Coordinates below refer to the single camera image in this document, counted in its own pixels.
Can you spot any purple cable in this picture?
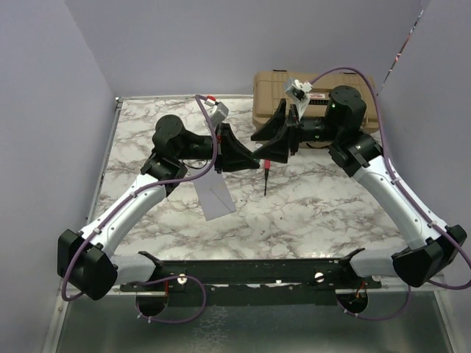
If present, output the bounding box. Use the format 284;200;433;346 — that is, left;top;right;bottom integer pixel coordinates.
305;65;471;321
60;93;222;324

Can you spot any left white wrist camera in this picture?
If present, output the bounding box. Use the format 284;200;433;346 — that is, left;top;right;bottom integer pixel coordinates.
205;96;229;127

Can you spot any red handled screwdriver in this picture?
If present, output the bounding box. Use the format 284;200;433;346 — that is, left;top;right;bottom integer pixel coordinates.
263;160;271;196

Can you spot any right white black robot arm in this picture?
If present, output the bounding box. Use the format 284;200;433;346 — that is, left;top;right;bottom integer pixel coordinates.
251;85;467;288

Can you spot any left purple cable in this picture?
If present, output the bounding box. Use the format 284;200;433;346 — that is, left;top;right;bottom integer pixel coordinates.
60;93;222;324

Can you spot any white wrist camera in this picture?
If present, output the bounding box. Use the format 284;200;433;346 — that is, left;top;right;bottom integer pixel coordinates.
205;96;229;127
283;78;312;120

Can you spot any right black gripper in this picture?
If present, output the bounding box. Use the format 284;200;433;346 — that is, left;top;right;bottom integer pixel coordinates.
251;99;341;163

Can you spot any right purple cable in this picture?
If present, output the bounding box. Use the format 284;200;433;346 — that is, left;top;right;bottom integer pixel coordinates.
305;65;471;321

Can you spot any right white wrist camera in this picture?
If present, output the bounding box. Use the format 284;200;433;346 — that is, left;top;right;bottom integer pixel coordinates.
283;78;312;120

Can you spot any grey envelope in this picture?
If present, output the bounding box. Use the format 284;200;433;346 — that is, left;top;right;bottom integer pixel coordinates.
193;171;236;221

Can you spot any aluminium extrusion frame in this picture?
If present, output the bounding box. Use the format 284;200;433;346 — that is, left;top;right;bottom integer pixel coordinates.
54;97;448;297

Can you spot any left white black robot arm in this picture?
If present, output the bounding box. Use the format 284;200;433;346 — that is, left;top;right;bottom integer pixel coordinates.
57;115;260;302

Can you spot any tan plastic tool case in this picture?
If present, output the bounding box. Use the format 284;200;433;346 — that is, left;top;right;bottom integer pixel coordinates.
252;69;380;148

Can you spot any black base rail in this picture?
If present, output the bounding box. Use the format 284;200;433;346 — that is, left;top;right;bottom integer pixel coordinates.
120;258;381;307

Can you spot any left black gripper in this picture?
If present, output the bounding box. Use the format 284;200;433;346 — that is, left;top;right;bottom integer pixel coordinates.
177;122;261;174

